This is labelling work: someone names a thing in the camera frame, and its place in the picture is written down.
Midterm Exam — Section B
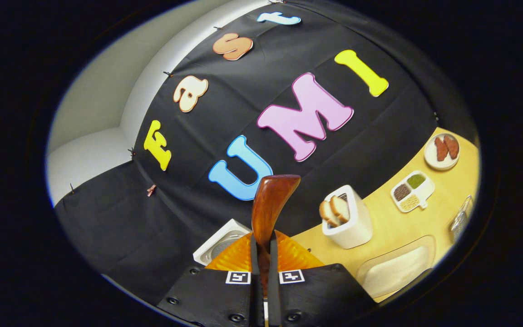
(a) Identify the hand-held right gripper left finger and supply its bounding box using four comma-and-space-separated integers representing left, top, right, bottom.
157, 231, 262, 327

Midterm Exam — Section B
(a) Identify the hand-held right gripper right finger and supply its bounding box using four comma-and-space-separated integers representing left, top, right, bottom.
266, 229, 378, 327

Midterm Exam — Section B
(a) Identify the white rice cooker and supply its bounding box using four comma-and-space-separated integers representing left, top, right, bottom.
192, 218, 252, 266

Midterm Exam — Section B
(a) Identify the clear box of white rice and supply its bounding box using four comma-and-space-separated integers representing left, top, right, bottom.
356, 235, 437, 299

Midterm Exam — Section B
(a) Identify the brown wooden spoon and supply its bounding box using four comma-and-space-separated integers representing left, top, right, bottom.
251, 174, 301, 293

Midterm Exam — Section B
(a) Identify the metal wire chopstick holder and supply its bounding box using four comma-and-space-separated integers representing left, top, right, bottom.
449, 195, 474, 241

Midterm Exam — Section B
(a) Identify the white toaster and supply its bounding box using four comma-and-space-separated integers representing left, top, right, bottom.
321, 184, 374, 250

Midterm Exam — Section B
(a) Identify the bread slice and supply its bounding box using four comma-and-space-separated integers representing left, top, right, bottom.
329, 195, 350, 223
319, 200, 340, 228

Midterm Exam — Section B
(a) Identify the white divided bean dish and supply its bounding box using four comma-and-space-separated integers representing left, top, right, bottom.
390, 170, 435, 213

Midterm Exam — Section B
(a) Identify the black backdrop cloth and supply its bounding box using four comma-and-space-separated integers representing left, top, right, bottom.
54, 0, 480, 314

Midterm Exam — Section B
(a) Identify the white round plate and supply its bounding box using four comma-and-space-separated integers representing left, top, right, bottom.
424, 133, 461, 171

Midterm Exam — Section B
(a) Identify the red meat slice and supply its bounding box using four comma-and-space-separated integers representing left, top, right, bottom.
443, 134, 459, 159
434, 137, 449, 162

